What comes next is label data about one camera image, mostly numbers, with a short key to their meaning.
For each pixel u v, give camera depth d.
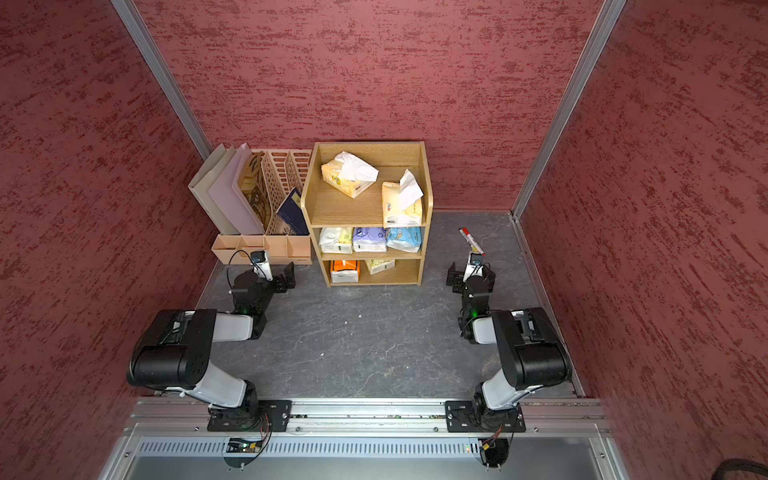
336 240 0.83
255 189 1.02
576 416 0.76
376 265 0.97
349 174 0.79
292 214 1.03
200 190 0.87
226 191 0.92
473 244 1.10
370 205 0.79
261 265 0.79
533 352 0.46
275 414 0.74
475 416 0.67
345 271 0.93
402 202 0.71
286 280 0.87
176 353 0.45
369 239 0.83
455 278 0.85
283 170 1.10
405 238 0.84
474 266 0.78
